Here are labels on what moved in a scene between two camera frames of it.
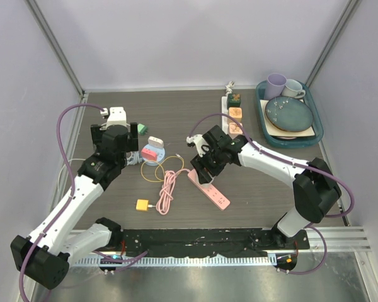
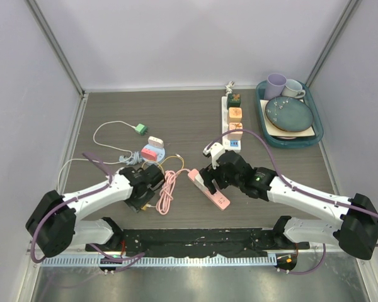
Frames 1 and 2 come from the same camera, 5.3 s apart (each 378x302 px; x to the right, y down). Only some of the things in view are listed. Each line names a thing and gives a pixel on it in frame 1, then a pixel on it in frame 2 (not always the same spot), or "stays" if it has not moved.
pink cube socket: (235, 128) stays
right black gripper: (204, 177) → (208, 175)
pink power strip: (211, 192) stays
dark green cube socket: (234, 100) stays
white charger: (155, 141) stays
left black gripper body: (123, 160) → (137, 202)
